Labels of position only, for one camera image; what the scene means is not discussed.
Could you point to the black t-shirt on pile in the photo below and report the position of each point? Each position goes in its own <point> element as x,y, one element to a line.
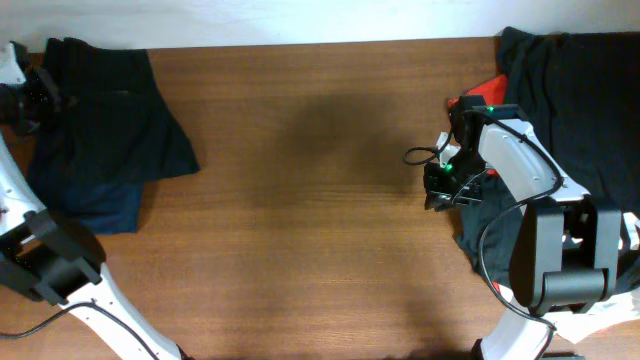
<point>581,93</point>

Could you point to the folded navy blue garment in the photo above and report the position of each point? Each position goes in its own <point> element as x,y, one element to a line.
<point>105,209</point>

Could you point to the white garment under pile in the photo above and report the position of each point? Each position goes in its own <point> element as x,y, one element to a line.
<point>618,309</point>

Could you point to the red garment in pile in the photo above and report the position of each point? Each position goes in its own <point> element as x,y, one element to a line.
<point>493,91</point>

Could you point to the black shorts patterned waistband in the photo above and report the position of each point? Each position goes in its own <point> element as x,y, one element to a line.
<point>119,129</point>

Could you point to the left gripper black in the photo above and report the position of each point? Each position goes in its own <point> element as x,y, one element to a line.
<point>36,93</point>

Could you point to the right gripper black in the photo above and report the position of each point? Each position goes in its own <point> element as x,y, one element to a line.
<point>439,183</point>

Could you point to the black garment white lettering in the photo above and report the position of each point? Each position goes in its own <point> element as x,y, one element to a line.
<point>501,237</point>

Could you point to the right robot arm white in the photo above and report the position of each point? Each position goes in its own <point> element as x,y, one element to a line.
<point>565,257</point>

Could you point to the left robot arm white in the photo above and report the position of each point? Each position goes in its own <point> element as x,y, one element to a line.
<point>46,257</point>

